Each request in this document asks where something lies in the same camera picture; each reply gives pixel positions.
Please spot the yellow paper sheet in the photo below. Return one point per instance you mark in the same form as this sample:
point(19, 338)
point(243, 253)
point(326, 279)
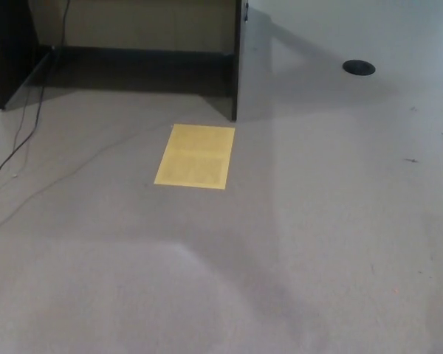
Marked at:
point(195, 156)

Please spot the dark wooden desk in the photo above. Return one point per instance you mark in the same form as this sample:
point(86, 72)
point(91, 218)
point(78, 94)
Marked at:
point(133, 59)

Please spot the black round floor cover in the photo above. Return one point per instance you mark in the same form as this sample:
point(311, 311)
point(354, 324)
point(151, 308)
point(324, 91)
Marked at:
point(358, 67)

